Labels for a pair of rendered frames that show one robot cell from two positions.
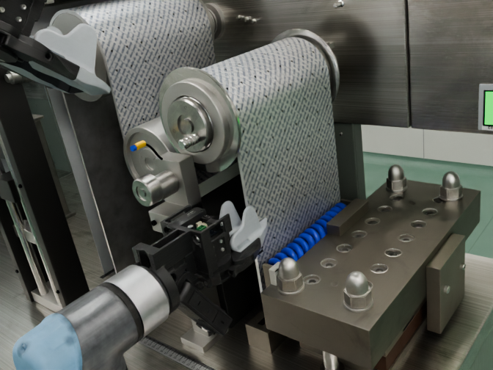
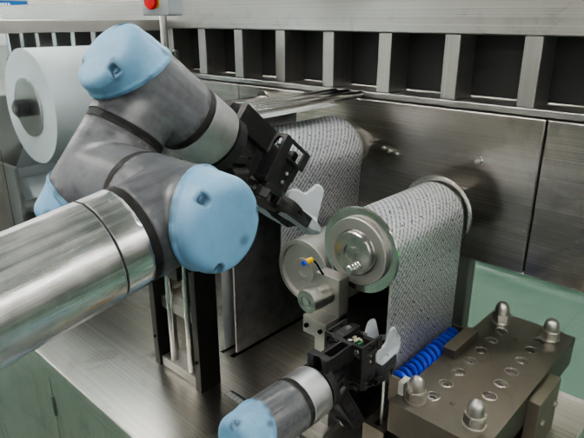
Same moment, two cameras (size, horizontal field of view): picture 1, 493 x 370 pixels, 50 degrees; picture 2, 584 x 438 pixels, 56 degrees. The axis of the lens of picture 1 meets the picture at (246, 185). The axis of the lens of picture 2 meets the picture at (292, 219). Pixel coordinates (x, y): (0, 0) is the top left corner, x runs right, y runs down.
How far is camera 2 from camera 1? 0.27 m
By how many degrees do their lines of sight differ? 3
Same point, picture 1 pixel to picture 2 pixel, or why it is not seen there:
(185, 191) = (339, 304)
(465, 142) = not seen: hidden behind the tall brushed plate
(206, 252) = (362, 364)
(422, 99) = (538, 253)
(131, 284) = (309, 383)
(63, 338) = (265, 421)
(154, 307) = (324, 404)
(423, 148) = not seen: hidden behind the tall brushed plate
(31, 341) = (242, 420)
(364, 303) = (481, 426)
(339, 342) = not seen: outside the picture
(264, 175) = (404, 301)
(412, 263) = (518, 396)
